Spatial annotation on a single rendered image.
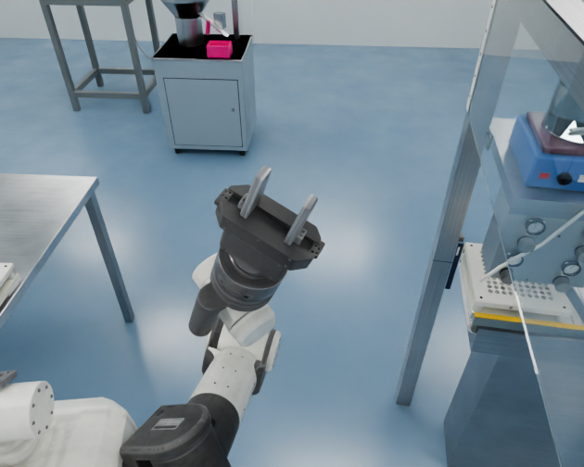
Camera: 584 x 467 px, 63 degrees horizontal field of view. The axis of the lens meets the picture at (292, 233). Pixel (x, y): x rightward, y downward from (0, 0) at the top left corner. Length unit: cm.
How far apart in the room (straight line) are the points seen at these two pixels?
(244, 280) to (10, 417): 31
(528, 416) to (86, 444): 145
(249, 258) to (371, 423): 170
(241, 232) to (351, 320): 202
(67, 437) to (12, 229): 128
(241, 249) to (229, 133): 315
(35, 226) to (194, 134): 205
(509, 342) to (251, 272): 102
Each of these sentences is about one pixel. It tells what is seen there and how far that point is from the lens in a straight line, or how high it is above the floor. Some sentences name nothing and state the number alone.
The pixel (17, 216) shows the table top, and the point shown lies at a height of 85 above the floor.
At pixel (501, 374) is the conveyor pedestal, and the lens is 164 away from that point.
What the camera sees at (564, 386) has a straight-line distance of 64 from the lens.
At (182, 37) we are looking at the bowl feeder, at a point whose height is 83.
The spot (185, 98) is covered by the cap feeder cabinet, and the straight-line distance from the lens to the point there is 362.
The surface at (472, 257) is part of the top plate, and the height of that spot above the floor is 96.
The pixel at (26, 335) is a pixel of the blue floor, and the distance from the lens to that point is 275.
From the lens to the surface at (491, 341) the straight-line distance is 144.
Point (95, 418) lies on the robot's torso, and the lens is 75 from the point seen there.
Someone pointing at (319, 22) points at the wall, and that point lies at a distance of 614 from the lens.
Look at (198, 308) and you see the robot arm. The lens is 61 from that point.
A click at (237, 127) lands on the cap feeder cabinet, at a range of 363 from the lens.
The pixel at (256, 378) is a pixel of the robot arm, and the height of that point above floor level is 117.
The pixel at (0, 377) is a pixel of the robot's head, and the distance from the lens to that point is 68.
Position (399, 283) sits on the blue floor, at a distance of 272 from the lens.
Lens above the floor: 190
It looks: 40 degrees down
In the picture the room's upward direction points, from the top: straight up
